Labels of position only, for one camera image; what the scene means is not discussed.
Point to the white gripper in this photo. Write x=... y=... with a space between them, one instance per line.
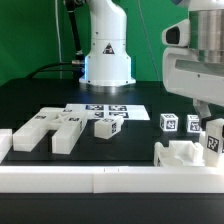
x=184 y=75

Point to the white chair seat part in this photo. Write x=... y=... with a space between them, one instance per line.
x=178 y=154

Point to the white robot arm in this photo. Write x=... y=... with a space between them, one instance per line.
x=108 y=65

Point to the white chair back part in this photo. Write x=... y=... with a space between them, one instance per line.
x=67 y=124

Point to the white tagged cube far right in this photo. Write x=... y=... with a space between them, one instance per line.
x=192 y=124

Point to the white paper tag sheet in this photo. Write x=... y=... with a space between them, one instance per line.
x=100 y=111

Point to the white left fence wall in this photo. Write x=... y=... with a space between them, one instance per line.
x=5 y=142

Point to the white fence wall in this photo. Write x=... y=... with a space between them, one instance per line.
x=5 y=142
x=62 y=179

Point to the white front fence wall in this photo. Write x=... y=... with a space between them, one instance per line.
x=62 y=179

